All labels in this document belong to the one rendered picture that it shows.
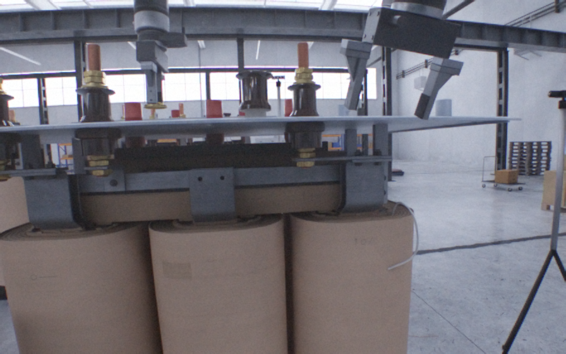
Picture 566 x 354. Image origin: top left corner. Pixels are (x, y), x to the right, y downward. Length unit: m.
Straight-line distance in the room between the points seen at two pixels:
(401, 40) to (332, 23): 9.34
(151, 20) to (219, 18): 8.57
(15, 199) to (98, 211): 2.15
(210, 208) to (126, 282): 0.33
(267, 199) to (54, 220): 0.60
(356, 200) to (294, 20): 8.86
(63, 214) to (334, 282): 0.78
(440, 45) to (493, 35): 12.34
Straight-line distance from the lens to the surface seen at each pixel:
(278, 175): 0.85
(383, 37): 0.46
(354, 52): 0.46
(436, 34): 0.50
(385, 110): 10.45
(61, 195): 0.93
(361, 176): 0.86
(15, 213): 3.14
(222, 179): 0.79
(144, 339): 1.07
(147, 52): 0.82
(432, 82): 0.54
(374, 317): 0.99
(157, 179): 0.88
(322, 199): 0.93
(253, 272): 0.83
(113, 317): 0.98
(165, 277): 0.88
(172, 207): 0.92
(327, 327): 0.97
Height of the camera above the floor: 1.29
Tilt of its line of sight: 6 degrees down
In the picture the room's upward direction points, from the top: 2 degrees counter-clockwise
